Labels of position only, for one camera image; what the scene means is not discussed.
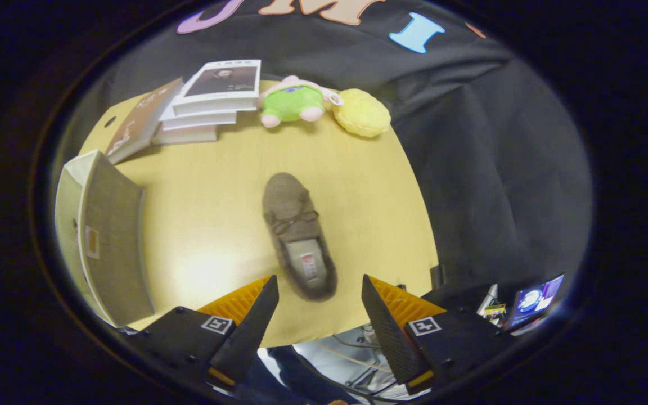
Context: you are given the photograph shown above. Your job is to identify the yellow plush toy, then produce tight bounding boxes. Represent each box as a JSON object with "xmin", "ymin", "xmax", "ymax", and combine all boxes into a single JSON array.
[{"xmin": 332, "ymin": 88, "xmax": 392, "ymax": 138}]

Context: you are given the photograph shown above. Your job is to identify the cluttered papers pile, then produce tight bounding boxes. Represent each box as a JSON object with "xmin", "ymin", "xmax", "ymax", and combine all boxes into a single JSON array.
[{"xmin": 477, "ymin": 284, "xmax": 509, "ymax": 326}]

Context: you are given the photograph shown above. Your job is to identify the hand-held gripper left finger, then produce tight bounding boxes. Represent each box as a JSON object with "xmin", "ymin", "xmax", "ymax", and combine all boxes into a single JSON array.
[{"xmin": 127, "ymin": 274, "xmax": 280, "ymax": 389}]

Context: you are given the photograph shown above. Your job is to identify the brown cover book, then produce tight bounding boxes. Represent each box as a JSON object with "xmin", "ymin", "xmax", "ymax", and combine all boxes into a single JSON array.
[{"xmin": 105, "ymin": 77, "xmax": 185, "ymax": 165}]

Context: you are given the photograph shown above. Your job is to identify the person's dark blue clothing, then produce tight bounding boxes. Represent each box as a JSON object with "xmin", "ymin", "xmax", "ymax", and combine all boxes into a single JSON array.
[{"xmin": 245, "ymin": 348, "xmax": 325, "ymax": 403}]

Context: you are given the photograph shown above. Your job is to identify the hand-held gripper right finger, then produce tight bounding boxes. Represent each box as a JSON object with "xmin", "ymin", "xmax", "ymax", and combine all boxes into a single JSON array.
[{"xmin": 361, "ymin": 274, "xmax": 514, "ymax": 396}]

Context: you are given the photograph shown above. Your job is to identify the brown fuzzy shoe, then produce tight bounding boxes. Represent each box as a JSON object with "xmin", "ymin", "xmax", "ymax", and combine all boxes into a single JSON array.
[{"xmin": 262, "ymin": 172, "xmax": 339, "ymax": 302}]

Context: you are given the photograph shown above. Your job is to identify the beige storage box grey lid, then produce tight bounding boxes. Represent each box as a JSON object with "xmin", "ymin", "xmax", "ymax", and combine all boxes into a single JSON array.
[{"xmin": 54, "ymin": 149, "xmax": 156, "ymax": 328}]

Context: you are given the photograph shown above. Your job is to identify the blue-lit screen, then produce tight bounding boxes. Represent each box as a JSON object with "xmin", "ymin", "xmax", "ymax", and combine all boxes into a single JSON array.
[{"xmin": 507, "ymin": 274, "xmax": 565, "ymax": 330}]

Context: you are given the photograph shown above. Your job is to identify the white book portrait cover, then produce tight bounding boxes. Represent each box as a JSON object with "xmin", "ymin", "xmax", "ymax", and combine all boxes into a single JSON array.
[{"xmin": 172, "ymin": 59, "xmax": 262, "ymax": 116}]

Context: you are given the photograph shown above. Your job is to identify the green and pink plush toy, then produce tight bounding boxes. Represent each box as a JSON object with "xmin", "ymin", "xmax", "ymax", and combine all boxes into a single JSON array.
[{"xmin": 259, "ymin": 75, "xmax": 343, "ymax": 128}]

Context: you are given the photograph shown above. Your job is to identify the tangled cables and papers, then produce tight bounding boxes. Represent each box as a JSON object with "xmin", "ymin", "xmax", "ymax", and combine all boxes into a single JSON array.
[{"xmin": 293, "ymin": 323, "xmax": 412, "ymax": 401}]

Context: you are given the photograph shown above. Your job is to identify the thick pale book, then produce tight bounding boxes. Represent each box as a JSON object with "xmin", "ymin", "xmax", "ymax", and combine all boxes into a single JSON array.
[{"xmin": 151, "ymin": 125, "xmax": 218, "ymax": 146}]

